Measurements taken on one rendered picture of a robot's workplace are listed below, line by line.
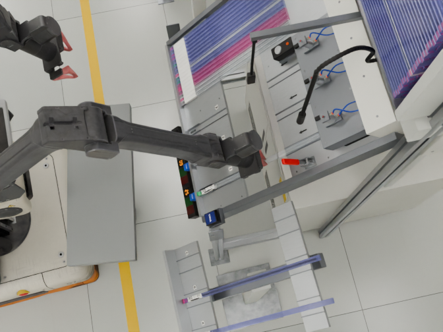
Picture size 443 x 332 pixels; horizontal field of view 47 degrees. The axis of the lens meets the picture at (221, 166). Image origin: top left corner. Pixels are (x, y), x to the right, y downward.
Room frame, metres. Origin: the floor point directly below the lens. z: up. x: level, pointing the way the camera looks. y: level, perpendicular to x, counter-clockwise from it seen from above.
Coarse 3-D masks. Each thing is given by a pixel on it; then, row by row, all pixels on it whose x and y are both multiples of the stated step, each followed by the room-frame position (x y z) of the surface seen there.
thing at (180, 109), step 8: (168, 48) 0.99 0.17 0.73; (168, 56) 0.96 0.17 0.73; (176, 88) 0.83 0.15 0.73; (176, 96) 0.79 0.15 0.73; (184, 112) 0.74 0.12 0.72; (184, 120) 0.70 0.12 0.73; (184, 128) 0.67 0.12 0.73; (192, 168) 0.52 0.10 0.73; (192, 176) 0.49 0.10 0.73; (192, 184) 0.47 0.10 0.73; (200, 200) 0.41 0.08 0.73; (200, 208) 0.38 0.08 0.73; (200, 216) 0.36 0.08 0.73
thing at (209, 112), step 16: (208, 96) 0.75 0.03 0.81; (224, 96) 0.73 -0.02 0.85; (192, 112) 0.72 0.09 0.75; (208, 112) 0.70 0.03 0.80; (224, 112) 0.67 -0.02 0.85; (192, 128) 0.67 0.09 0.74; (208, 128) 0.64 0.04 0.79; (224, 128) 0.62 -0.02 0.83; (208, 176) 0.49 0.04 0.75; (224, 176) 0.47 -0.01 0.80; (208, 192) 0.43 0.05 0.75; (224, 192) 0.42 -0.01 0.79; (240, 192) 0.40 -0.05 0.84; (208, 208) 0.38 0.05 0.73
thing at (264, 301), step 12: (264, 264) 0.27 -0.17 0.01; (216, 276) 0.23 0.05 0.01; (228, 276) 0.23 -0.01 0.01; (240, 276) 0.22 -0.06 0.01; (264, 288) 0.11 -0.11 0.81; (228, 300) 0.12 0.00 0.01; (240, 300) 0.11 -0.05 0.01; (252, 300) 0.10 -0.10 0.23; (264, 300) 0.11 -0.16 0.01; (276, 300) 0.11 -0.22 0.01; (228, 312) 0.07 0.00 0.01; (240, 312) 0.06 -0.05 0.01; (252, 312) 0.06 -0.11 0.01; (264, 312) 0.06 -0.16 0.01; (276, 312) 0.06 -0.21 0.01; (228, 324) 0.02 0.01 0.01
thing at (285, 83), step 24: (288, 0) 0.92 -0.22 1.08; (312, 0) 0.88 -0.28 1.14; (264, 72) 0.74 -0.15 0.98; (288, 72) 0.70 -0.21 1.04; (288, 96) 0.64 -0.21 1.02; (288, 120) 0.57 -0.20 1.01; (312, 120) 0.54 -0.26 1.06; (288, 144) 0.50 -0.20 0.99; (312, 144) 0.47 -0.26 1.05; (360, 144) 0.43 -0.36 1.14
